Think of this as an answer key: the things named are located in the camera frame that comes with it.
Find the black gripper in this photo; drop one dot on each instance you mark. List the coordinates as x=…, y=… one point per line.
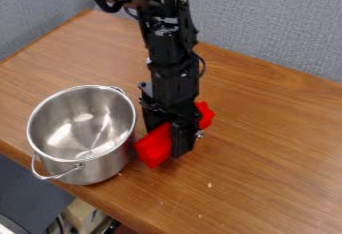
x=166, y=100

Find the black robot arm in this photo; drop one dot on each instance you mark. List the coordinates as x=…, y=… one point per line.
x=166, y=30

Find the stainless steel pot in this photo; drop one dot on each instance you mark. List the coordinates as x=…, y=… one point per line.
x=80, y=132

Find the beige box under table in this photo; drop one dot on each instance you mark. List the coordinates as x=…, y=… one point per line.
x=84, y=217

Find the red block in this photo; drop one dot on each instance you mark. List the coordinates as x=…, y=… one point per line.
x=153, y=146

